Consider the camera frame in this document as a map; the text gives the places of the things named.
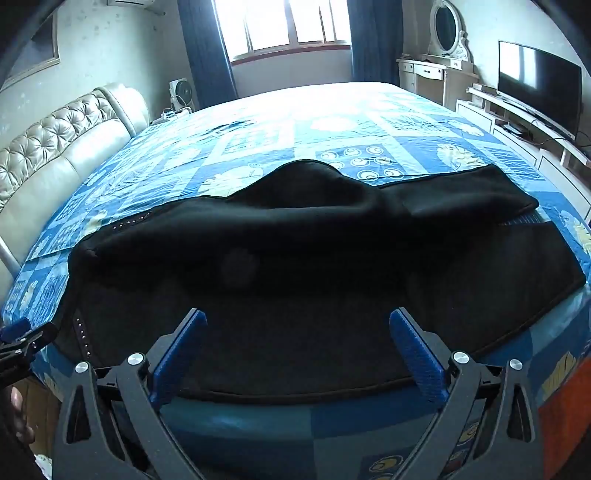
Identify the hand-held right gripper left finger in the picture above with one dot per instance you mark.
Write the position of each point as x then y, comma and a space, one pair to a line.
181, 353

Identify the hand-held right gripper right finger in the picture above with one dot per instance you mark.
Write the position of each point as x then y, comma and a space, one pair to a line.
418, 357

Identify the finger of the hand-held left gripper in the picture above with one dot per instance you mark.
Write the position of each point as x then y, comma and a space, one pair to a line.
32, 341
16, 328

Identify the black pants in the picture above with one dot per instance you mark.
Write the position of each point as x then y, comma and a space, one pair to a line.
277, 254

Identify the person's left hand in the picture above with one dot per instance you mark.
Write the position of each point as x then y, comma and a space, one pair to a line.
21, 413

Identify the beige tufted leather headboard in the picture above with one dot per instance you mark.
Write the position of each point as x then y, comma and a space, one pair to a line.
55, 152

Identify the white bedside table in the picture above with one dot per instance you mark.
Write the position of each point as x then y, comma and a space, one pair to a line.
171, 115

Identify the white television stand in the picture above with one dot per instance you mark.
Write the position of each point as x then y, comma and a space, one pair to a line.
549, 152

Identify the blue leaf-print bedsheet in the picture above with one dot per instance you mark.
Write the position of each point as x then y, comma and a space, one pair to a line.
323, 129

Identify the black set-top box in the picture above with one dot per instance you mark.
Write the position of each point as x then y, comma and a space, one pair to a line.
513, 128

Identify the white fan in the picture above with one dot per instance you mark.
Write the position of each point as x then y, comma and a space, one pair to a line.
180, 94

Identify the white vanity dresser with mirror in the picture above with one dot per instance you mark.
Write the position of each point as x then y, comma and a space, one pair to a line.
434, 78

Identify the black flat television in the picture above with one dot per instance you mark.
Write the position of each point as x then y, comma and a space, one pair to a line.
538, 87

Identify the blue curtain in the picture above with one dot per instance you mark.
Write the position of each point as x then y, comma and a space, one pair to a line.
203, 50
371, 41

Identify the window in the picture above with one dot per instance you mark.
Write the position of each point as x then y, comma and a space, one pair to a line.
281, 23

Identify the white air conditioner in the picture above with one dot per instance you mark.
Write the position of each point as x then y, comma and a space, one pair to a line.
131, 2

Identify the framed wall picture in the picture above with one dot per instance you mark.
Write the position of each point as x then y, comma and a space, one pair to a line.
34, 50

